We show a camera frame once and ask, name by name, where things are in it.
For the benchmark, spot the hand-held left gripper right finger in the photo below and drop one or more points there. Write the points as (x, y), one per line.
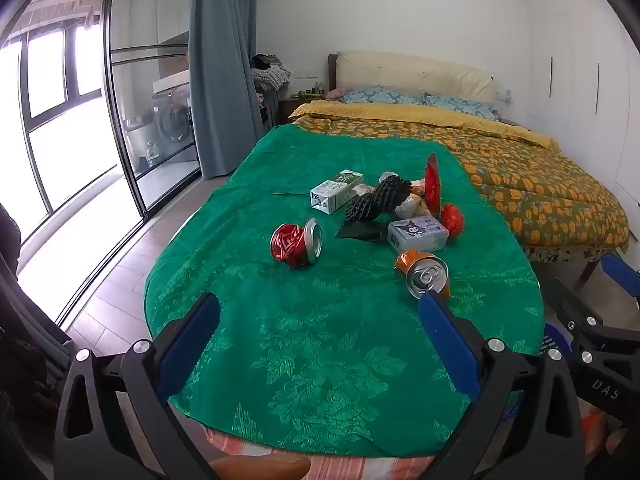
(447, 342)

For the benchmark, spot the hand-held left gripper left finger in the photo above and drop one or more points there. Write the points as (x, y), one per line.
(192, 342)

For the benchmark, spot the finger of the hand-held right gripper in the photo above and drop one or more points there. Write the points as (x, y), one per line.
(575, 307)
(620, 272)

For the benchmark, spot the blue plastic basket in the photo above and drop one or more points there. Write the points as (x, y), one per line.
(557, 342)

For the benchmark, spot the dark green wrapper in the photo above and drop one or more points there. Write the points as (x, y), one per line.
(360, 232)

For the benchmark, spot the orange white plastic bag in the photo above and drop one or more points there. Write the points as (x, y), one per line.
(418, 188)

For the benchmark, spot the black ribbed foam sleeve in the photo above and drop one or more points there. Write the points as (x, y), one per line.
(377, 200)

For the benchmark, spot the person's left hand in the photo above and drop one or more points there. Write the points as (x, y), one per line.
(260, 467)

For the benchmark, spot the patterned bed skirt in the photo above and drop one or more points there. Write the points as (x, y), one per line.
(565, 254)

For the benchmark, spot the orange drink can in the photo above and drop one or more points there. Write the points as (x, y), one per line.
(425, 275)

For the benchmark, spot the small white cartoon box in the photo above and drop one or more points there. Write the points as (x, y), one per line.
(417, 235)

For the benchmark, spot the green patterned tablecloth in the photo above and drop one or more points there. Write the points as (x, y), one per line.
(325, 335)

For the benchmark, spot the crumpled red wrapper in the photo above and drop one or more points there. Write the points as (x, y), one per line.
(452, 219)

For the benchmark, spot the crushed red can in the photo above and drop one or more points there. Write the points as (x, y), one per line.
(290, 245)

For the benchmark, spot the white snack packet red label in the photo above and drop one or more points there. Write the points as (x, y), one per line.
(410, 206)

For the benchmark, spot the orange checked cloth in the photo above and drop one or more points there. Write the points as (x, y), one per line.
(350, 467)

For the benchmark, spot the white wardrobe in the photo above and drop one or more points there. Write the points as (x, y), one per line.
(590, 100)

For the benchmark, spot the white green milk carton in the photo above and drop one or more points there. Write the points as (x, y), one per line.
(332, 192)

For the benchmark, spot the clear plastic bottles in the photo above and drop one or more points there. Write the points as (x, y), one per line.
(150, 155)

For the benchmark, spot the steel basin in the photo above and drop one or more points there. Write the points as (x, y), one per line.
(137, 124)

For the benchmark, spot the grey washing machine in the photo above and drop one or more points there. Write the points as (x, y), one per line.
(174, 117)

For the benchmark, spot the blue patterned pillow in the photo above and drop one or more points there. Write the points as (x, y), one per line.
(460, 106)
(380, 96)

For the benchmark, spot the glass sliding door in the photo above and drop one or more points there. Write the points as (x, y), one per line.
(145, 110)

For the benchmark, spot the cream padded headboard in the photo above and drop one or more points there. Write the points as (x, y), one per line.
(415, 72)

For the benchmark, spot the pink cloth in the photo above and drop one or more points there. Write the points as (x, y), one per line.
(339, 93)

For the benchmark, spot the black framed window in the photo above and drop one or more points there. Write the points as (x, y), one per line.
(45, 110)

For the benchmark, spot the small bottles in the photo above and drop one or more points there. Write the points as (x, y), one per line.
(312, 92)

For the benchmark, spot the pile of clothes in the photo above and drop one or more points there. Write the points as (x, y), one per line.
(270, 72)

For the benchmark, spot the blue grey curtain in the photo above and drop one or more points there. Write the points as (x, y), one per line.
(222, 60)

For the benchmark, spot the white wall socket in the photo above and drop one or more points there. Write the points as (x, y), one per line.
(504, 96)

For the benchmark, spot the wooden bed frame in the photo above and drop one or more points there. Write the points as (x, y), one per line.
(332, 72)

